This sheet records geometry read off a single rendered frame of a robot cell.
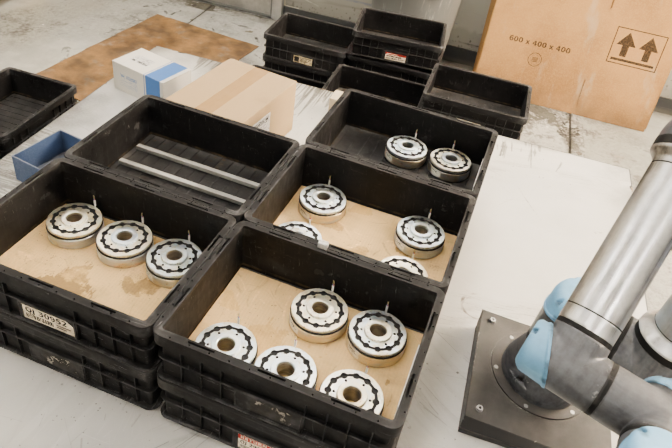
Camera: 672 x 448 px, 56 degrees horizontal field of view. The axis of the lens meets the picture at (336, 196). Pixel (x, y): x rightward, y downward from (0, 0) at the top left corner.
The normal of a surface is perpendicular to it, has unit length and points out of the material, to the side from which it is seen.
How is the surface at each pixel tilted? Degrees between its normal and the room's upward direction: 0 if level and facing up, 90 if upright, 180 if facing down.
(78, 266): 0
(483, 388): 4
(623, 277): 44
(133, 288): 0
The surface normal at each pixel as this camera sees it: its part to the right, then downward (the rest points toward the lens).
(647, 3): -0.27, 0.41
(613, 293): -0.19, -0.21
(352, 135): 0.12, -0.79
